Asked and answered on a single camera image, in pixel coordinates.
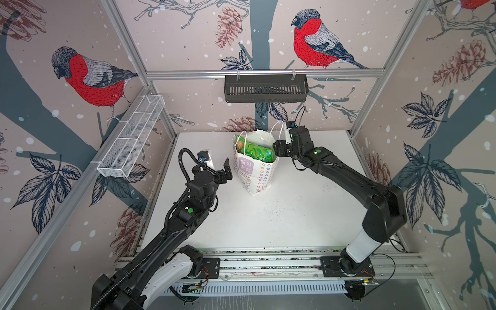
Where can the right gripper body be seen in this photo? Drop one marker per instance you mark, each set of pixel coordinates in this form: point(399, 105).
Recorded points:
point(296, 152)

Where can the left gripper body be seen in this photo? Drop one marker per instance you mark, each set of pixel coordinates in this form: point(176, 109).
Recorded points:
point(218, 178)

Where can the printed white paper bag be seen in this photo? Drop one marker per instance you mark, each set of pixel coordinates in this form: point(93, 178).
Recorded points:
point(256, 176)

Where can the large green chip bag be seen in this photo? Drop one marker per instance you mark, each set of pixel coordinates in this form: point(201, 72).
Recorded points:
point(255, 152)

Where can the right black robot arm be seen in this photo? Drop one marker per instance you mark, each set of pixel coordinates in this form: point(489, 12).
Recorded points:
point(386, 208)

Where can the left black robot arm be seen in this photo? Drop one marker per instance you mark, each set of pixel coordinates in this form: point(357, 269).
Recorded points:
point(166, 260)

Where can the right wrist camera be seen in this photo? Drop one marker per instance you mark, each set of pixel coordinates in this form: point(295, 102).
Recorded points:
point(289, 125)

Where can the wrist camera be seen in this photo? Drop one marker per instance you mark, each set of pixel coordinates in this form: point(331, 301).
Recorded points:
point(205, 158)
point(289, 125)

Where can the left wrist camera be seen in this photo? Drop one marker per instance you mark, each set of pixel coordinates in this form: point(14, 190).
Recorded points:
point(205, 158)

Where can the black hanging wall basket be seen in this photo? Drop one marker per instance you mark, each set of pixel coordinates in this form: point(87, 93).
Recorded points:
point(266, 88)

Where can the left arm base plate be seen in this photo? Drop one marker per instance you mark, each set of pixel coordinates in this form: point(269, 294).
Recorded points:
point(207, 268)

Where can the white wire mesh basket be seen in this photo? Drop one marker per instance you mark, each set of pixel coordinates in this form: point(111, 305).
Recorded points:
point(126, 148)

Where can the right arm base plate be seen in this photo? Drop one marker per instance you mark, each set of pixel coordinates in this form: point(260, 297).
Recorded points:
point(332, 268)

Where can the aluminium frame crossbar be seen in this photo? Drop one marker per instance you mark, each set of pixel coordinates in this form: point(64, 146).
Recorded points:
point(313, 73)

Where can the aluminium mounting rail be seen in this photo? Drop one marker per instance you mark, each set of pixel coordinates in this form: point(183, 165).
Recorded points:
point(307, 264)

